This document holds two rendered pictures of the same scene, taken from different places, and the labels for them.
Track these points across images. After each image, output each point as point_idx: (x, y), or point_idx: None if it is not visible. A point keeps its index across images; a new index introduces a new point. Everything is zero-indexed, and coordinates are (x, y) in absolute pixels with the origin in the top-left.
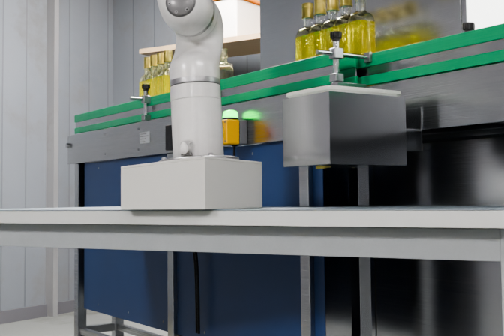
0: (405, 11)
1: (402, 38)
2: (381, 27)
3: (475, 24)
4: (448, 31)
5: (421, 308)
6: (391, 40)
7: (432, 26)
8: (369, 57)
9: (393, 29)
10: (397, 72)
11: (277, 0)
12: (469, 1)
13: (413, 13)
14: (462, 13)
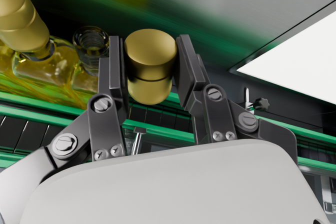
0: None
1: (139, 26)
2: None
3: (254, 68)
4: (217, 57)
5: None
6: (115, 16)
7: (199, 42)
8: (144, 134)
9: (120, 5)
10: (179, 138)
11: None
12: (273, 51)
13: (174, 10)
14: (252, 56)
